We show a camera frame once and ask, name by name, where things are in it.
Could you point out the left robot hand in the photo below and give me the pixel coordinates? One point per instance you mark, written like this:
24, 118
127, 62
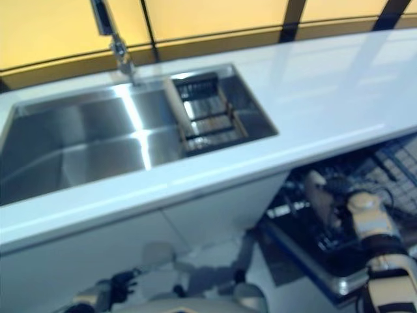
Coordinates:
123, 285

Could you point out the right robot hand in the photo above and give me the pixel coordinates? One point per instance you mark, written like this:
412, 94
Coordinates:
340, 190

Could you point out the white ceramic plate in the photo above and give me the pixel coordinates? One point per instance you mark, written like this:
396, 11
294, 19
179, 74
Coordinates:
176, 104
317, 195

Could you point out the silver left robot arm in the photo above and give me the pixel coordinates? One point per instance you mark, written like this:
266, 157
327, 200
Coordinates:
88, 298

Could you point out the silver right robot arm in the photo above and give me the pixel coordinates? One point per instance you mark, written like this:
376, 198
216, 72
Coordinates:
368, 212

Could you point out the black left robot foot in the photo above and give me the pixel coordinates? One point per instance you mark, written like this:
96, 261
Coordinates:
178, 290

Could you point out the black robot foot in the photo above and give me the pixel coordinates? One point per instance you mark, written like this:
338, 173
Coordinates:
240, 277
178, 290

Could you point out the white glossy cabinet door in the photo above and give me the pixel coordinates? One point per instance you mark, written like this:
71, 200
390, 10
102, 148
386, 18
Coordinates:
221, 202
65, 261

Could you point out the grey robot torso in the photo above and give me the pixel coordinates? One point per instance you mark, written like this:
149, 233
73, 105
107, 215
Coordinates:
189, 308

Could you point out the black right robot foot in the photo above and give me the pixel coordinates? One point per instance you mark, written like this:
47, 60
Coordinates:
240, 277

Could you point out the dark dish rack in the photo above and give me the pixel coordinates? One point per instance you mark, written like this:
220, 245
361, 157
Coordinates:
211, 111

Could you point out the stainless steel sink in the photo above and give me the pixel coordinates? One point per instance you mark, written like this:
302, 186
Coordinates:
97, 130

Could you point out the chrome kitchen faucet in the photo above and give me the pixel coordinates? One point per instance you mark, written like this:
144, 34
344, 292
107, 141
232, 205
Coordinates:
104, 19

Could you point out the yellow window with dark frame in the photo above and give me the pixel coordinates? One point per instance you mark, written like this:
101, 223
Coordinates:
211, 16

